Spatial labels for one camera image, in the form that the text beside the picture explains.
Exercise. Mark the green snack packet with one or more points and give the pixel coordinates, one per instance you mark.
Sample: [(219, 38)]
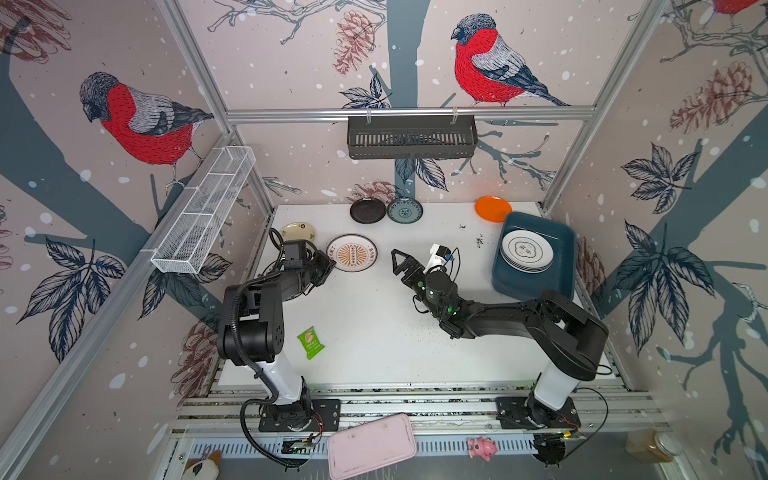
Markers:
[(310, 343)]

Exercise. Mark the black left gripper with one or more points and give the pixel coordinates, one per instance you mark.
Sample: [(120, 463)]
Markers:
[(326, 263)]

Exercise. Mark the cream yellow plate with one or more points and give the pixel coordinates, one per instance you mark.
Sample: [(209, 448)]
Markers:
[(298, 231)]

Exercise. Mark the white wire mesh shelf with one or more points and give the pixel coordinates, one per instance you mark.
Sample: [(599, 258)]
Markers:
[(194, 232)]

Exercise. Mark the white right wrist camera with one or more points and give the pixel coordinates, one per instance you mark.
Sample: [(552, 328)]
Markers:
[(438, 254)]

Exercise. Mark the orange plastic plate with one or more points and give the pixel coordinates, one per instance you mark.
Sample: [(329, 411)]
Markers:
[(492, 209)]

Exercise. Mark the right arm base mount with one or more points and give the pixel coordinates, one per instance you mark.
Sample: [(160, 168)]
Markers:
[(510, 414)]

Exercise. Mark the white plate cloud emblem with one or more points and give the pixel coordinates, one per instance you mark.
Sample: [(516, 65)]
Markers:
[(527, 251)]

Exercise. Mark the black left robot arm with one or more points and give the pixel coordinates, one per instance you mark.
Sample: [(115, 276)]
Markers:
[(252, 332)]

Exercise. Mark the black hanging wire basket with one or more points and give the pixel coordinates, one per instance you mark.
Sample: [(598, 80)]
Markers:
[(412, 137)]

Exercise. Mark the black round plate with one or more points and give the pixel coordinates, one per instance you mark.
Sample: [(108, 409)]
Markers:
[(368, 211)]

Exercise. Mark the pink pig toy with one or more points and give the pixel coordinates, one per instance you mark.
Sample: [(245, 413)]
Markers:
[(482, 447)]

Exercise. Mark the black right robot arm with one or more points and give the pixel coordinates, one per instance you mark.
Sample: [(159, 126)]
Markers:
[(572, 338)]

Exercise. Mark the pink rectangular tray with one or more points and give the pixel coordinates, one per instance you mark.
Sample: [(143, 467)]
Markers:
[(370, 446)]

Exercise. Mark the small green patterned plate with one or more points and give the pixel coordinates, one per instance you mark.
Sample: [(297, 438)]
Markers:
[(405, 210)]

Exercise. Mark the teal plastic bin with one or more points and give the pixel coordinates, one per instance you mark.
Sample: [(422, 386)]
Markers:
[(560, 276)]

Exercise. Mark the white orange plush toy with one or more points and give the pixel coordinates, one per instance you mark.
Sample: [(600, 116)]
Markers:
[(205, 468)]

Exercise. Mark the amber jar with lid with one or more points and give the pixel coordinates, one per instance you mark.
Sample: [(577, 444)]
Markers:
[(652, 446)]

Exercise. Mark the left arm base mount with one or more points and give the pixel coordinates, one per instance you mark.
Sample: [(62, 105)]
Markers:
[(324, 414)]

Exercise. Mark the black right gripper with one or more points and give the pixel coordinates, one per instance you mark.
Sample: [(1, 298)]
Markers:
[(412, 263)]

